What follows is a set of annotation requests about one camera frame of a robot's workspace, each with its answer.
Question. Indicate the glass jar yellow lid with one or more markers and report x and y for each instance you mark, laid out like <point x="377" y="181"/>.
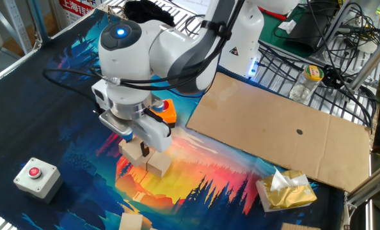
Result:
<point x="305" y="84"/>

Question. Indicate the flat brown cardboard sheet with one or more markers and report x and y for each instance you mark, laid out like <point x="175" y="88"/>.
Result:
<point x="289" y="134"/>

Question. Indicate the grey steel post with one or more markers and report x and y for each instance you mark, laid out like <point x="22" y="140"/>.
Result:
<point x="38" y="19"/>

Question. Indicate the gold tissue pack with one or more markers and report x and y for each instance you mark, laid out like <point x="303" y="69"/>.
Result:
<point x="286" y="195"/>

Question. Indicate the slanted aluminium profile bar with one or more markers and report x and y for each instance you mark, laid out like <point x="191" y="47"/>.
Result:
<point x="369" y="187"/>
<point x="372" y="62"/>

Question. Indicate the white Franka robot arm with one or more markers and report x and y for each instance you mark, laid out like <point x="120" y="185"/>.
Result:
<point x="126" y="64"/>

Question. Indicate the colourful forest print mat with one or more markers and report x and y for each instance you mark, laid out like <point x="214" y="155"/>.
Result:
<point x="33" y="111"/>

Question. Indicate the metal wrist mounting plate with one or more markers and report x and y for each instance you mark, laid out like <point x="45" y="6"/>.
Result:
<point x="116" y="124"/>

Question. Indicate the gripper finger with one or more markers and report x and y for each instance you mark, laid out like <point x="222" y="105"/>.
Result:
<point x="144" y="148"/>

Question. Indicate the grey box with red button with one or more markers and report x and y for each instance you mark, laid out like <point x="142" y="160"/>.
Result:
<point x="38" y="179"/>

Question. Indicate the white paper scrap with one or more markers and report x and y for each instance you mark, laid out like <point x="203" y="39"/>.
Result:
<point x="287" y="27"/>

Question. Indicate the red white printed sign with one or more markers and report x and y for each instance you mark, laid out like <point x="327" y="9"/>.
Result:
<point x="76" y="8"/>

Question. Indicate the black fuzzy bag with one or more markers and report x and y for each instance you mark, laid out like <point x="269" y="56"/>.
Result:
<point x="151" y="14"/>

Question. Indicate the orange emergency stop button box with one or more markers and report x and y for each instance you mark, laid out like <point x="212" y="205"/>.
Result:
<point x="170" y="115"/>

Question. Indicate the green cutting mat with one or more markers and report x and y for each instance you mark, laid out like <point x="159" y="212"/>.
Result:
<point x="273" y="35"/>

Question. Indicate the perforated grey shelf upright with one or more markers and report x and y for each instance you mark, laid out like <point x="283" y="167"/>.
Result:
<point x="17" y="25"/>

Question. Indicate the red pen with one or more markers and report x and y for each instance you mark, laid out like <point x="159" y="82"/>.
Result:
<point x="273" y="14"/>

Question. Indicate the open cardboard box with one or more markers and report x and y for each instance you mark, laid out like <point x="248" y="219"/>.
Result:
<point x="300" y="227"/>

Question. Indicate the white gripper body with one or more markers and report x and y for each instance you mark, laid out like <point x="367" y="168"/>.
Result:
<point x="156" y="135"/>

